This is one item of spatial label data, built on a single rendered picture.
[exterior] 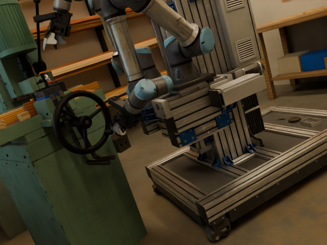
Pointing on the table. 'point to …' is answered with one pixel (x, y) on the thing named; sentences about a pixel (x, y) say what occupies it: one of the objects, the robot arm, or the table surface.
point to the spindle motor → (14, 30)
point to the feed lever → (39, 66)
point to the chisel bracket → (30, 85)
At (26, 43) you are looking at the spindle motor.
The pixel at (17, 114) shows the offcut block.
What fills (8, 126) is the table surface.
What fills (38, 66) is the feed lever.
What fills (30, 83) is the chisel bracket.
